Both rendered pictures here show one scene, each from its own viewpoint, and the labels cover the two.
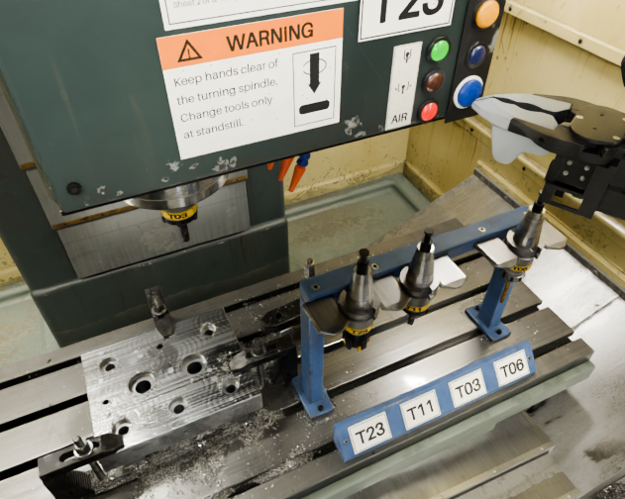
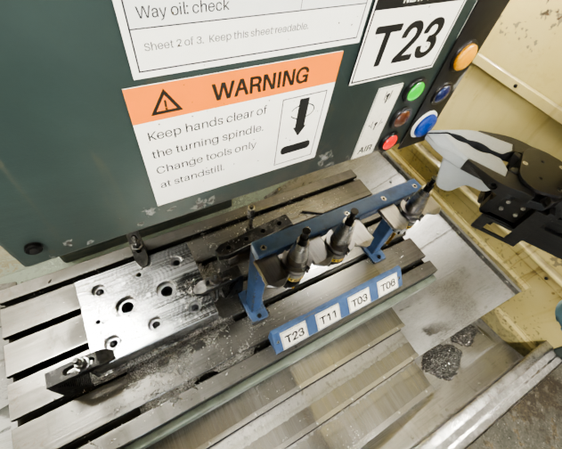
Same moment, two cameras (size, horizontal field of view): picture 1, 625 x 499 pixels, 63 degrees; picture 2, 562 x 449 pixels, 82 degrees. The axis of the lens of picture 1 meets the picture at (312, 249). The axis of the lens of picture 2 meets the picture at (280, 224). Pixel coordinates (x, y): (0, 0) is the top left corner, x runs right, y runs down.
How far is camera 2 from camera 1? 0.22 m
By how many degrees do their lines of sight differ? 14
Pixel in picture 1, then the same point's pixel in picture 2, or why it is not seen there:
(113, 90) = (69, 151)
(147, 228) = not seen: hidden behind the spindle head
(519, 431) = (384, 316)
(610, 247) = (452, 196)
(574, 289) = (424, 222)
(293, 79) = (280, 124)
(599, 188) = (531, 227)
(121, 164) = (89, 219)
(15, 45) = not seen: outside the picture
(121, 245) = not seen: hidden behind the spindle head
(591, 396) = (429, 294)
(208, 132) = (187, 179)
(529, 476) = (388, 346)
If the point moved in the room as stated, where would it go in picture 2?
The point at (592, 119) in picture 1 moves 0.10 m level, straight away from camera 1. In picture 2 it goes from (536, 166) to (537, 118)
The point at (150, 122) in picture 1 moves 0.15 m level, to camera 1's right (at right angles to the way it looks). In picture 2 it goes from (119, 177) to (327, 183)
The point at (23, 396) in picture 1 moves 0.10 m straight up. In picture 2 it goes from (29, 311) to (8, 296)
